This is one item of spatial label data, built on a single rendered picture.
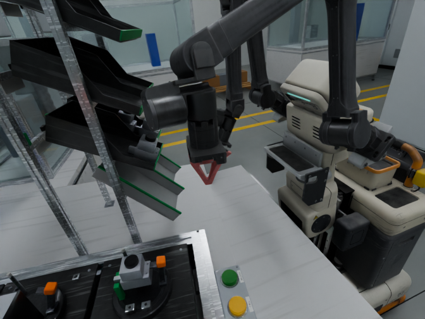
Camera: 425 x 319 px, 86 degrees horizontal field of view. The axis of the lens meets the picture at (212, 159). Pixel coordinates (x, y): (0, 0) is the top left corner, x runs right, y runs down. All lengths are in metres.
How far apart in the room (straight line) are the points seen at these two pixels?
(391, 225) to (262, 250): 0.58
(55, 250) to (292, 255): 0.84
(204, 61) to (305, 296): 0.65
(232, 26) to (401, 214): 1.00
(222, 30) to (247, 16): 0.07
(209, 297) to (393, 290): 1.18
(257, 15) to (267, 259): 0.67
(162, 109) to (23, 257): 0.88
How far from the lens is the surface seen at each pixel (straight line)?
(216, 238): 0.87
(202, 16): 9.30
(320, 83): 0.81
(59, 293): 0.75
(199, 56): 0.38
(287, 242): 0.87
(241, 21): 0.47
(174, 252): 0.72
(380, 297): 1.61
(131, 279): 0.59
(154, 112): 0.37
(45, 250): 1.10
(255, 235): 0.88
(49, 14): 0.58
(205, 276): 0.68
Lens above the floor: 1.52
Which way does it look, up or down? 31 degrees down
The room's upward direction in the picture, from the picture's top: 6 degrees counter-clockwise
